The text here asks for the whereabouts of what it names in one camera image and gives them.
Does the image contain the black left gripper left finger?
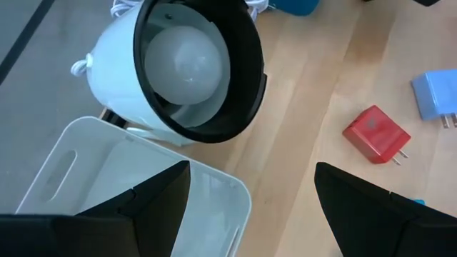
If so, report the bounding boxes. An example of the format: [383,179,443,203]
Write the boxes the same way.
[0,160,191,257]

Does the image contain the red wall charger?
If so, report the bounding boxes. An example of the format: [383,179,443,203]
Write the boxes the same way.
[341,104,412,167]

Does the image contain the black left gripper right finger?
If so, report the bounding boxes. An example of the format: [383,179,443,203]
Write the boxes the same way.
[315,161,457,257]

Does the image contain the white plastic bin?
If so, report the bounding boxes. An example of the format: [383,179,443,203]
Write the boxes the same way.
[14,116,253,257]

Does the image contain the light blue wall charger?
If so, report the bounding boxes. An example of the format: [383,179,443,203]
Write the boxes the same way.
[410,69,457,129]

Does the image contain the teal blue plastic tray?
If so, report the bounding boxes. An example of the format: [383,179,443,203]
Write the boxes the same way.
[267,0,321,17]

